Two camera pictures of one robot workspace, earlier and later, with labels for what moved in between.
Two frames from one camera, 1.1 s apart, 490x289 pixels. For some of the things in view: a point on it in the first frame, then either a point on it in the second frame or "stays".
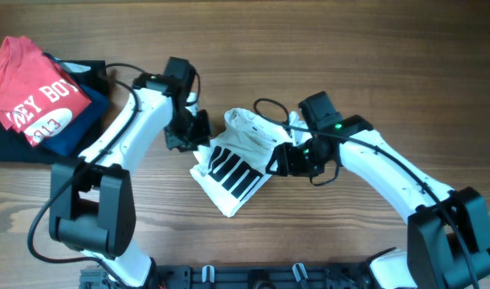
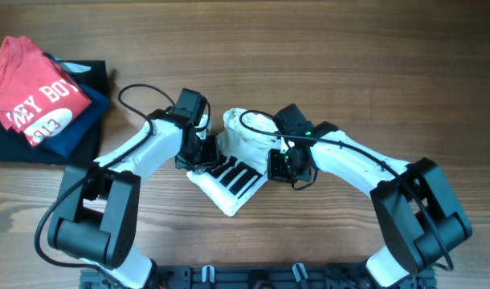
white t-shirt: x=238 y=160 stays
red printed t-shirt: x=31 y=92 stays
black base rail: x=241 y=276 stays
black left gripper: x=198 y=136 → x=207 y=156
